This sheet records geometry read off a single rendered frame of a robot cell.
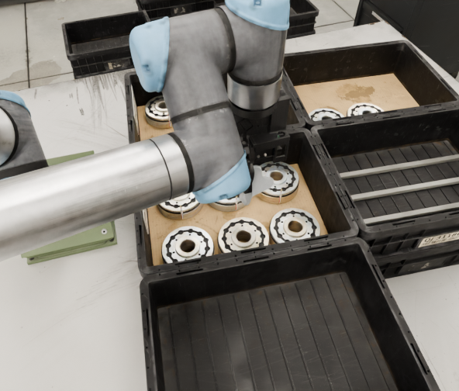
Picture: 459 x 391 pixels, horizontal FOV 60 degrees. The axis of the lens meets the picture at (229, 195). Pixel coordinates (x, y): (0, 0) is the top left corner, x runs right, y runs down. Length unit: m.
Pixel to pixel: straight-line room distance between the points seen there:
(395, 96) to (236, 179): 0.85
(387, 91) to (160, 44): 0.90
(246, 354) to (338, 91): 0.79
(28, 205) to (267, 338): 0.48
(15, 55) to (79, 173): 2.89
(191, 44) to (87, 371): 0.66
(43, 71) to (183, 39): 2.59
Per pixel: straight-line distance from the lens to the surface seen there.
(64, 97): 1.49
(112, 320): 0.93
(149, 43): 0.47
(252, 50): 0.50
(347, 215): 0.78
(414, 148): 1.11
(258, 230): 0.82
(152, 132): 1.07
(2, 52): 3.37
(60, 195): 0.41
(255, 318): 0.76
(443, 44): 2.66
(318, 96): 1.20
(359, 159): 1.03
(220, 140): 0.46
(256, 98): 0.55
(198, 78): 0.47
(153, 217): 0.88
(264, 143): 0.62
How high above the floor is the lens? 1.53
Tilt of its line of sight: 51 degrees down
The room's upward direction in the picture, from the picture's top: straight up
